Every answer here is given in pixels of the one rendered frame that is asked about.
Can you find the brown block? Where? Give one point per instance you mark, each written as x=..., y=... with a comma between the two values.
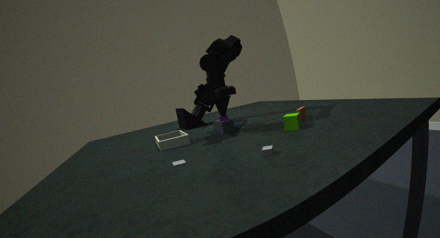
x=302, y=112

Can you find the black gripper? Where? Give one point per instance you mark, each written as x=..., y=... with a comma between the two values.
x=222, y=93

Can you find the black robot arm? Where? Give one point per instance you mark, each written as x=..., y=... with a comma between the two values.
x=220, y=54

